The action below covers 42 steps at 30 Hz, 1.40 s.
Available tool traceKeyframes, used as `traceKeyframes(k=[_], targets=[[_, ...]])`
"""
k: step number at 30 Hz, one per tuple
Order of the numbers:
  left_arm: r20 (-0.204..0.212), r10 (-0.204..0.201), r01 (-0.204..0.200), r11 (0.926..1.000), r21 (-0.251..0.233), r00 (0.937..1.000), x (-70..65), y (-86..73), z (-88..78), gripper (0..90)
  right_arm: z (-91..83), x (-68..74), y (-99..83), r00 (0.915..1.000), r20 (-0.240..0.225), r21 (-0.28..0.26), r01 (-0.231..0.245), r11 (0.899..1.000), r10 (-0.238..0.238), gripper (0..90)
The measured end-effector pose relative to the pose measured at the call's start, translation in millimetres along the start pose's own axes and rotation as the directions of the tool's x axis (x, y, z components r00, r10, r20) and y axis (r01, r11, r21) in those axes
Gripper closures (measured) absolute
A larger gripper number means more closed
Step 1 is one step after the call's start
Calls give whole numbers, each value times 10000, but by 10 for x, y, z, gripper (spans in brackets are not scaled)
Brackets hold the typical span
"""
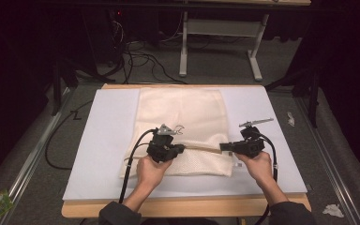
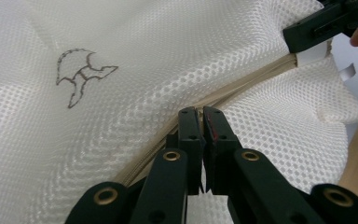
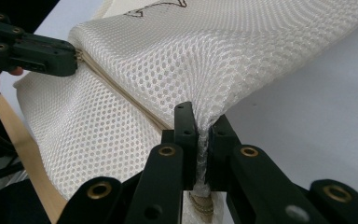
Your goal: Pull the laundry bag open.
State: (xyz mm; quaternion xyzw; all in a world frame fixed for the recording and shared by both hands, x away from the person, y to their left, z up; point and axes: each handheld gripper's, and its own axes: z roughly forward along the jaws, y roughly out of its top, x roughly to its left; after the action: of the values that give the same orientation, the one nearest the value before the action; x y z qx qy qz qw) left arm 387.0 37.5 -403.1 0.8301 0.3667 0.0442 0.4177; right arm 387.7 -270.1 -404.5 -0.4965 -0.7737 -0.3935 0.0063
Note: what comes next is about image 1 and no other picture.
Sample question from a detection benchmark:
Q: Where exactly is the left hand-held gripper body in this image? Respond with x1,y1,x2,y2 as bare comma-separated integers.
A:
145,123,186,164

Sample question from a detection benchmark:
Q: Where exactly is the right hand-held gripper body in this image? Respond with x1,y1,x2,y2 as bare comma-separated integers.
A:
238,117,275,159

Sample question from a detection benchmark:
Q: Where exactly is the cream mesh laundry bag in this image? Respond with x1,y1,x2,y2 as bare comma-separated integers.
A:
119,87,234,179

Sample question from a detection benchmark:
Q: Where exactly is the person's right hand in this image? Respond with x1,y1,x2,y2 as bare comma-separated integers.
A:
234,151,275,186

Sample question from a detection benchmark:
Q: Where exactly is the person's left hand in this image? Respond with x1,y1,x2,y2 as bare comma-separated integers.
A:
136,155,173,192

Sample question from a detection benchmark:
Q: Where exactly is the small white paper scrap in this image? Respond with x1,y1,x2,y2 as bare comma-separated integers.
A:
286,111,296,128

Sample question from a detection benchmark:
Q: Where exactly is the white table mat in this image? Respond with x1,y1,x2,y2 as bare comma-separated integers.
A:
61,86,309,202

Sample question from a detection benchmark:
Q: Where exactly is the black metal stand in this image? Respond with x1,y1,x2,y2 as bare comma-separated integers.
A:
262,67,322,129
50,57,108,117

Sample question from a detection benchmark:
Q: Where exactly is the crumpled white tissue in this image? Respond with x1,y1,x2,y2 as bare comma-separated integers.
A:
322,203,345,219

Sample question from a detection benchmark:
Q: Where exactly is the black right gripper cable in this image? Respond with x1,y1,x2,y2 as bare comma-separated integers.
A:
254,130,279,225

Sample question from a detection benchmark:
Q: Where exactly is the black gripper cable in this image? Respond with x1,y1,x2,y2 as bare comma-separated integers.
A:
118,127,158,204
254,130,279,225

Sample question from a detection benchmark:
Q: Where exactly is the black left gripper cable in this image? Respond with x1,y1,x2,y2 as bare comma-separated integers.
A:
118,127,158,204

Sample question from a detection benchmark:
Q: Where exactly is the aluminium floor rail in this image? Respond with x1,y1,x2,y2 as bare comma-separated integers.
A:
0,87,73,225
294,96,360,225

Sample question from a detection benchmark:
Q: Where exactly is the tangle of black cables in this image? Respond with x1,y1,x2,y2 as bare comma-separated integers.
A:
106,18,188,85

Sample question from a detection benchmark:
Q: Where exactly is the black floor cable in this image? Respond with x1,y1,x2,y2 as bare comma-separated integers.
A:
44,99,94,172

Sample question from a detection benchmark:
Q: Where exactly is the white metal desk frame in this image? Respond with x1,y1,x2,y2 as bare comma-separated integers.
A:
178,11,270,83

